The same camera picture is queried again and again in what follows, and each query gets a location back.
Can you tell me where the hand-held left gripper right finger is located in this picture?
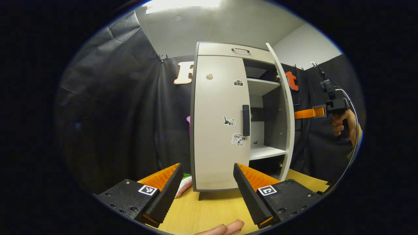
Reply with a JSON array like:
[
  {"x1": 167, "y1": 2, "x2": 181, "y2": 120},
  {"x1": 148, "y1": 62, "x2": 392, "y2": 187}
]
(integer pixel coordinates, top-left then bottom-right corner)
[{"x1": 233, "y1": 163, "x2": 322, "y2": 229}]

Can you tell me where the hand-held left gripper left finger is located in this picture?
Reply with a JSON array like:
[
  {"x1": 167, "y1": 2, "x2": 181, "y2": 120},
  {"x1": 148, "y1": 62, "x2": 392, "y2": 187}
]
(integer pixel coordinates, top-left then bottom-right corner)
[{"x1": 96, "y1": 163, "x2": 184, "y2": 229}]

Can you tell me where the black door handle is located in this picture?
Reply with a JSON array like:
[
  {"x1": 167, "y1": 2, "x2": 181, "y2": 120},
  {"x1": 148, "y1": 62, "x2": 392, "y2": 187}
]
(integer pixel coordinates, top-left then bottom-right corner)
[
  {"x1": 294, "y1": 99, "x2": 303, "y2": 132},
  {"x1": 242, "y1": 105, "x2": 250, "y2": 136}
]

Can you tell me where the beige shoe cabinet door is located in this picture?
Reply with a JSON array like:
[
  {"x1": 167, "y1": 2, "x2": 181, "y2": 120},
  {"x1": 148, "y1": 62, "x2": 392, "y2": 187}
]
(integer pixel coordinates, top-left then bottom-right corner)
[
  {"x1": 265, "y1": 42, "x2": 295, "y2": 181},
  {"x1": 193, "y1": 55, "x2": 252, "y2": 191}
]

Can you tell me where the beige double-door shoe cabinet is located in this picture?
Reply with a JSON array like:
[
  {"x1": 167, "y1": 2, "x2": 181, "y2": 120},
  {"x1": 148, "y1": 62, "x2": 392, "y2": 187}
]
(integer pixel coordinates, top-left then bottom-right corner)
[{"x1": 190, "y1": 41, "x2": 296, "y2": 200}]

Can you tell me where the white cabinet shelf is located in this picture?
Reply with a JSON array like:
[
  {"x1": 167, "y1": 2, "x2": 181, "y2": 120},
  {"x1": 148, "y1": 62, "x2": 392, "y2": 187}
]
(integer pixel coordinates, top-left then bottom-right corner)
[
  {"x1": 247, "y1": 78, "x2": 281, "y2": 96},
  {"x1": 250, "y1": 145, "x2": 287, "y2": 160}
]

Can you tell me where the watermelon slice toy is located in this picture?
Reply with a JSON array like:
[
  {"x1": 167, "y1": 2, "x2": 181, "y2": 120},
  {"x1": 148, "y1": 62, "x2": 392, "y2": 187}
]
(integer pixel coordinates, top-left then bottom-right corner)
[{"x1": 175, "y1": 173, "x2": 193, "y2": 198}]

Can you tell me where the black backdrop cloth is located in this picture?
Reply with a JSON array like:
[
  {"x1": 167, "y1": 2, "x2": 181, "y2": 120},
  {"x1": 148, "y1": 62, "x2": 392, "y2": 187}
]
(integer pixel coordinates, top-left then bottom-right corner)
[{"x1": 56, "y1": 11, "x2": 366, "y2": 196}]

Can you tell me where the ceiling light panel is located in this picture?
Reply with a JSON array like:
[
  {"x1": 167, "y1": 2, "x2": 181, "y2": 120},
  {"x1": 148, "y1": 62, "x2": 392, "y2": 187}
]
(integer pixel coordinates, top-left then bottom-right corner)
[{"x1": 145, "y1": 0, "x2": 221, "y2": 14}]

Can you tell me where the right hand-held gripper cable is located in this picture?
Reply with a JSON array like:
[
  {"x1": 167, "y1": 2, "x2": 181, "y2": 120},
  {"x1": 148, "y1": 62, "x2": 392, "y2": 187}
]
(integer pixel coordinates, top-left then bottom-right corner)
[{"x1": 312, "y1": 62, "x2": 360, "y2": 196}]

